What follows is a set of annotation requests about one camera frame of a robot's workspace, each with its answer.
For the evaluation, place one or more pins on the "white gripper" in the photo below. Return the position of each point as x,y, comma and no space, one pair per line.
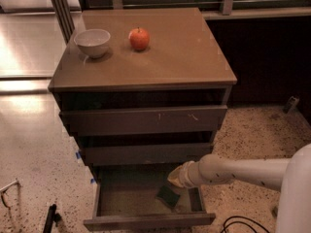
186,176

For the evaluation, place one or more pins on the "green yellow sponge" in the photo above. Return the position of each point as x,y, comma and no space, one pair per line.
167,196

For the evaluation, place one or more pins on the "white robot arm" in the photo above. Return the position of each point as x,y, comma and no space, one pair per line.
290,176

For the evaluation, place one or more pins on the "middle grey drawer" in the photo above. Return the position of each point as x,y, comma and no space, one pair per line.
148,154

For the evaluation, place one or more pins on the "open bottom grey drawer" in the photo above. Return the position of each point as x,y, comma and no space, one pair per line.
125,199

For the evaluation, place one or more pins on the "top grey drawer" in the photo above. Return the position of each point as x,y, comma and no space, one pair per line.
144,121

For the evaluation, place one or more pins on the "grey drawer cabinet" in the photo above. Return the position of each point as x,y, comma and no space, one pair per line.
183,66

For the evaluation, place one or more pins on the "blue tape piece upper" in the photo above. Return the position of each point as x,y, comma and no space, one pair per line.
78,156

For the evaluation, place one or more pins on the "black object on floor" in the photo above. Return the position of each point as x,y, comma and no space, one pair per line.
53,217

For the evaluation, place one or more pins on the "red apple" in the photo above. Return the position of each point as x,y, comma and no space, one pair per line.
139,38

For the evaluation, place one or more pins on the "white ceramic bowl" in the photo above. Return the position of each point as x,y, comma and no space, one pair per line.
93,42

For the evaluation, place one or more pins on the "small grey wall box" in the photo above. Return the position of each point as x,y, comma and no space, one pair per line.
291,104

